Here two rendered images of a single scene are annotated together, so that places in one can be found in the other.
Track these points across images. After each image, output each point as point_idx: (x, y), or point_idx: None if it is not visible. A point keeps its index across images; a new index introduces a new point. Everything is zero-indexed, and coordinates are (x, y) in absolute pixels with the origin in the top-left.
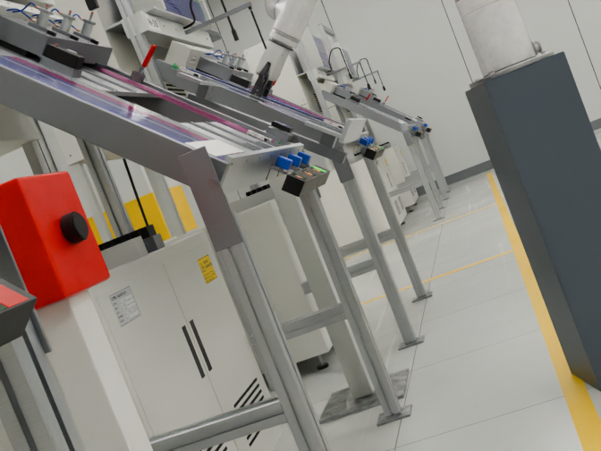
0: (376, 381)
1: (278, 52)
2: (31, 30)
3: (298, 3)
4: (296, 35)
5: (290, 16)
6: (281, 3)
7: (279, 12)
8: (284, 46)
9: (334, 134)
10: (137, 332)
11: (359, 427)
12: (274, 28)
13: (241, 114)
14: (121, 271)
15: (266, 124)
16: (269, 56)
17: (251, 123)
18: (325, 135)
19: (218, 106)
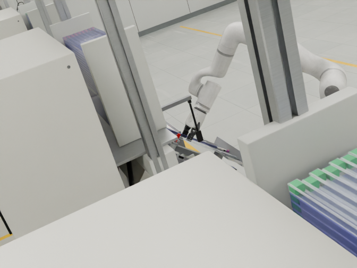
0: None
1: (204, 117)
2: (178, 160)
3: (215, 92)
4: (211, 107)
5: (211, 99)
6: (204, 90)
7: (203, 95)
8: (205, 113)
9: (240, 162)
10: None
11: None
12: (201, 103)
13: (179, 147)
14: None
15: (191, 151)
16: (200, 119)
17: (184, 151)
18: (219, 155)
19: (168, 143)
